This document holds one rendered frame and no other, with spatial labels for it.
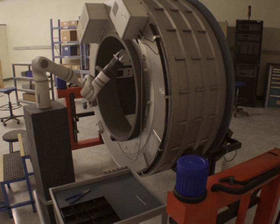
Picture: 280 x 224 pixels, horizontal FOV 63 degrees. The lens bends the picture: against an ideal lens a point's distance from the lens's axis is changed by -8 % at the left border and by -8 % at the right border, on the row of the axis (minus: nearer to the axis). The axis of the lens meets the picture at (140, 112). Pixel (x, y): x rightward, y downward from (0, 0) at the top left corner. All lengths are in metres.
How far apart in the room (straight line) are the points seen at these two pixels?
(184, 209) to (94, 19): 1.52
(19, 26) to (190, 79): 9.17
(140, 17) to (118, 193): 1.02
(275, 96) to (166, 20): 4.81
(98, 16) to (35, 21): 7.65
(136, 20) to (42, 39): 8.01
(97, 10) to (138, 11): 0.63
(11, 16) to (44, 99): 8.99
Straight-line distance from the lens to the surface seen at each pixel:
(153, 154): 1.54
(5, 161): 2.64
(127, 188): 1.52
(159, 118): 1.42
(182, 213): 0.94
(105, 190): 1.51
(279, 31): 6.91
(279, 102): 6.10
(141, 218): 1.30
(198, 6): 1.78
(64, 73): 1.68
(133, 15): 1.41
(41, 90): 1.62
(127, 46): 1.60
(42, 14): 9.33
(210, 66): 1.50
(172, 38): 1.39
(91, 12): 2.00
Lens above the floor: 1.53
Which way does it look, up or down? 17 degrees down
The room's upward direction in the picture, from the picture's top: straight up
